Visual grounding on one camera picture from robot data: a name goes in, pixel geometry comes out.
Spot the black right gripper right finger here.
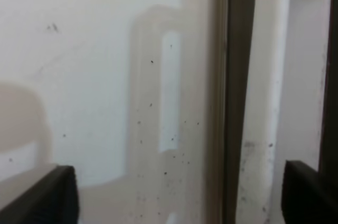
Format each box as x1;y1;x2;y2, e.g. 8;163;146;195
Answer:
281;161;337;223

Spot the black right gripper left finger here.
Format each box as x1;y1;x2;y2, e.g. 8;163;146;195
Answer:
1;165;79;223

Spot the dark translucent drawer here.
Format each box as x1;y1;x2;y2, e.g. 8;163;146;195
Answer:
208;0;337;223

